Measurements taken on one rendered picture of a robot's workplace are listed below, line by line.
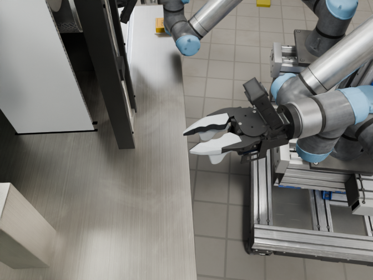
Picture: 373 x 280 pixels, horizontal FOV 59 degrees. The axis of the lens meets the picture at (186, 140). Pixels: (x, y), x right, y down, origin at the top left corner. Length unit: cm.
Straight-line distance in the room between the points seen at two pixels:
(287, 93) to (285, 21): 233
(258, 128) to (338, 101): 17
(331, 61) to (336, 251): 108
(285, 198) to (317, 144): 102
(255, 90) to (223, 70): 200
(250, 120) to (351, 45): 30
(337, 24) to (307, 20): 178
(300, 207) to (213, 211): 47
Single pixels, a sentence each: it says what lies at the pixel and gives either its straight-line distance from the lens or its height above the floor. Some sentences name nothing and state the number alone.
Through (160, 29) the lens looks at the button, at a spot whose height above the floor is 92.
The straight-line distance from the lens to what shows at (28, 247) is 79.
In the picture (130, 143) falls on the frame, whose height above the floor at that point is 93.
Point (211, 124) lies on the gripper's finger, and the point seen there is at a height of 125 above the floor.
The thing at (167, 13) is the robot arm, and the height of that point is 105.
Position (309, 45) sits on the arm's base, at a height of 84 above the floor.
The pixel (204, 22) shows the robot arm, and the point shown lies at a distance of 112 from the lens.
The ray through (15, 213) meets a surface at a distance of 74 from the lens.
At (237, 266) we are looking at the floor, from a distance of 180.
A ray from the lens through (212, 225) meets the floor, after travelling 185.
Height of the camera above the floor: 173
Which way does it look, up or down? 55 degrees down
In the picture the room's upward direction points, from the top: straight up
